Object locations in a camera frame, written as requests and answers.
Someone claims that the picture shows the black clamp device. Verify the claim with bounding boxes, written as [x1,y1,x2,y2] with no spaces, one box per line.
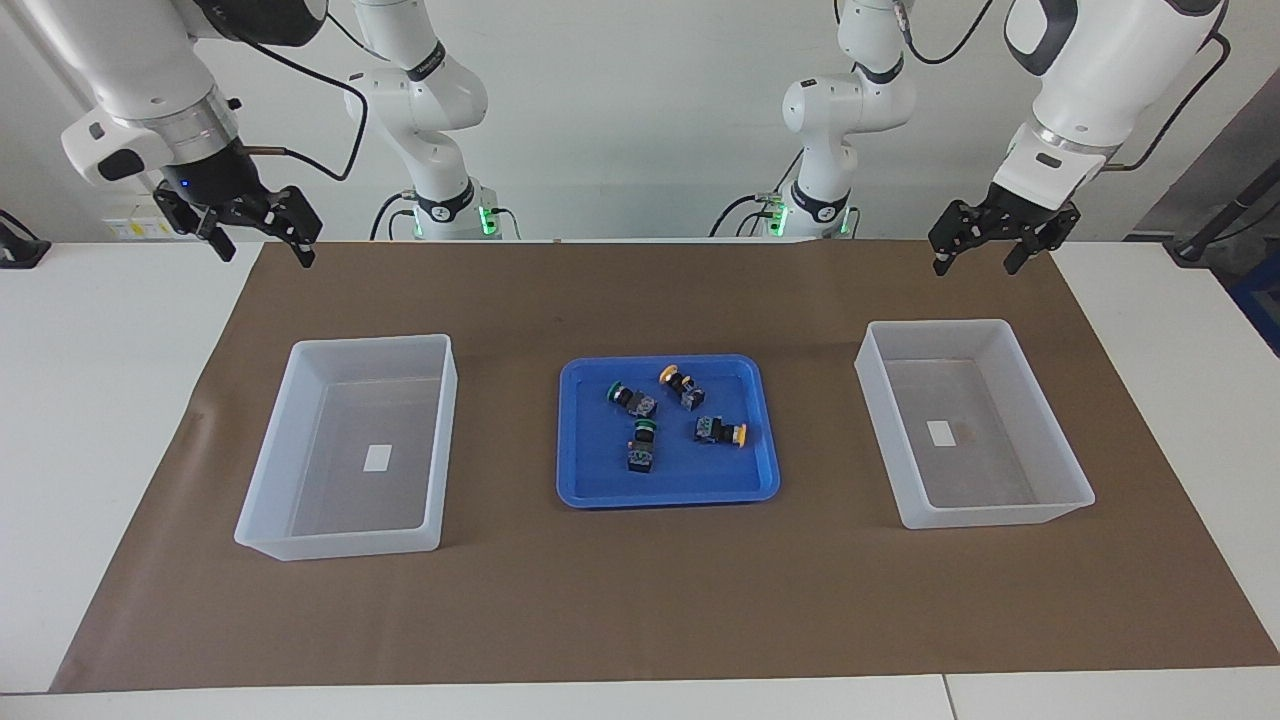
[0,210,51,269]

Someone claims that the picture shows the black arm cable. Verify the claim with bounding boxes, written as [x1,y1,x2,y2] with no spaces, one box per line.
[235,10,401,184]
[1105,30,1233,173]

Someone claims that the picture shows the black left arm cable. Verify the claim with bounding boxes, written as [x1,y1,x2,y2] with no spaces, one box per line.
[1105,30,1233,173]

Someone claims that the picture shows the white wall socket box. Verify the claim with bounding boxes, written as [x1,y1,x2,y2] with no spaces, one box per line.
[105,203,169,241]

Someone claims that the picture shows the blue plastic tray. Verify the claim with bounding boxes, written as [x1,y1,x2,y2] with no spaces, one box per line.
[556,354,781,509]

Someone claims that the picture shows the translucent white plastic box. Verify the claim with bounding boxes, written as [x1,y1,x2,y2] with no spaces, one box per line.
[234,334,459,562]
[854,319,1096,530]

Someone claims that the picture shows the green push button switch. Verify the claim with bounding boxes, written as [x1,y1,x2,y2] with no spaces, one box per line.
[626,419,659,475]
[606,381,660,421]

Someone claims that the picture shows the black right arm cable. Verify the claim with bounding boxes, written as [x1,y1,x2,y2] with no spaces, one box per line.
[235,10,401,184]

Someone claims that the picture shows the brown table mat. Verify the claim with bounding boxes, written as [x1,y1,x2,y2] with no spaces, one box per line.
[50,240,1280,693]

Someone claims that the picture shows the blue crate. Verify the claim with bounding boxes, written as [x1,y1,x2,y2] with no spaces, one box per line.
[1228,250,1280,356]

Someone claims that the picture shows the black metal stand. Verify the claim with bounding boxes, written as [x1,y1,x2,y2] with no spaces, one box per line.
[1170,165,1280,266]

